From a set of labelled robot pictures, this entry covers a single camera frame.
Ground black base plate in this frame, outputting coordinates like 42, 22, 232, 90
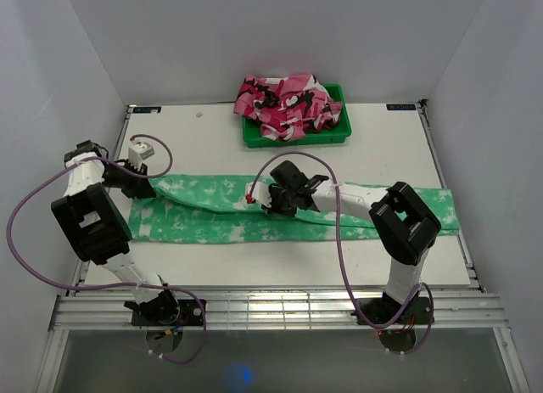
356, 295, 434, 325
123, 299, 206, 327

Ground left blue table label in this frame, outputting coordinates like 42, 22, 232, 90
132, 106, 162, 114

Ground purple cable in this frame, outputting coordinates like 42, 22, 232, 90
249, 151, 436, 356
6, 133, 208, 364

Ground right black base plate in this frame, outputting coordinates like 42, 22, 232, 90
356, 295, 434, 325

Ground green white tie-dye trousers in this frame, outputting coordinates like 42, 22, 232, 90
126, 173, 460, 244

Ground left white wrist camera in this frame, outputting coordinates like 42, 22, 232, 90
127, 141, 154, 171

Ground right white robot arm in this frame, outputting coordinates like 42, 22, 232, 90
251, 160, 441, 329

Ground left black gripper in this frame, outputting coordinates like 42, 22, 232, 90
101, 159, 156, 199

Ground aluminium frame rail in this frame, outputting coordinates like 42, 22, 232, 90
49, 289, 509, 331

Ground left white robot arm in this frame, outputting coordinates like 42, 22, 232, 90
51, 139, 180, 325

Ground green plastic bin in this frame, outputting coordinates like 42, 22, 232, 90
242, 83, 352, 149

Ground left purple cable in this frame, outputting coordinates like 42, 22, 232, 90
6, 133, 208, 364

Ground pink camouflage trousers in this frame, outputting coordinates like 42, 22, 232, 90
233, 74, 343, 142

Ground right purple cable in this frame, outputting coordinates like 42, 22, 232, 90
249, 151, 436, 356

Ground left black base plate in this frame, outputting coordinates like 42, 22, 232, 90
123, 299, 206, 327

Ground right blue table label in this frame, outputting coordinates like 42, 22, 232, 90
386, 104, 417, 111

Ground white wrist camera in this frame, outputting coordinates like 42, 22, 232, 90
127, 141, 154, 171
245, 181, 272, 210

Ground blue table label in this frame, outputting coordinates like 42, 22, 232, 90
386, 104, 417, 111
132, 106, 162, 114

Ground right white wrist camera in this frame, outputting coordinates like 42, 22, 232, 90
245, 181, 272, 210

